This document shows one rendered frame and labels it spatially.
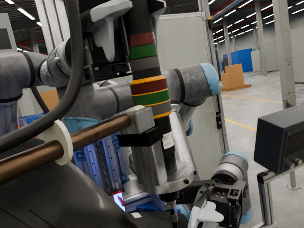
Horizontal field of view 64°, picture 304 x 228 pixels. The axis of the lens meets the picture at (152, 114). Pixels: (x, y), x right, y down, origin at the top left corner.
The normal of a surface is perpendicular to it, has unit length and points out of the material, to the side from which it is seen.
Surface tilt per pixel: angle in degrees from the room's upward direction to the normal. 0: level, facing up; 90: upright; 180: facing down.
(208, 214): 6
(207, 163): 90
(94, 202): 40
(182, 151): 63
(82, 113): 90
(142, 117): 90
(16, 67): 85
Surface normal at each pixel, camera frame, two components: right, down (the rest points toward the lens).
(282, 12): 0.14, 0.13
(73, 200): 0.42, -0.80
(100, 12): -0.65, 0.24
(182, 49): 0.40, 0.07
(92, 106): 0.77, -0.09
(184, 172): -0.18, -0.97
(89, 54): -0.81, 0.24
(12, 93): 0.86, 0.39
